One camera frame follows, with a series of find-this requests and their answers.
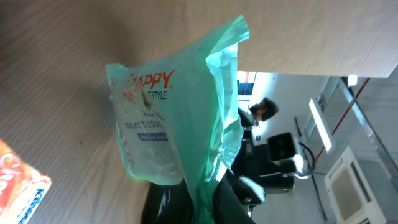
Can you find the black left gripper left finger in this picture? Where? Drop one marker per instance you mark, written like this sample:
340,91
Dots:
167,204

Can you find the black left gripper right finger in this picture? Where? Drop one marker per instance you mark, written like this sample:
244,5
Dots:
226,207

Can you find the orange tissue pack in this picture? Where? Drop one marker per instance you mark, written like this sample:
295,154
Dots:
22,188

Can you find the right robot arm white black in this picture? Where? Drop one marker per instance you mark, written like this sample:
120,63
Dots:
269,168

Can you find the person in background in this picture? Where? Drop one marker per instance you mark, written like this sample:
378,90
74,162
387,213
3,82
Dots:
260,112

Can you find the white ceiling air conditioner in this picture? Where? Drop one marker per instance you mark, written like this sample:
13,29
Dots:
351,197

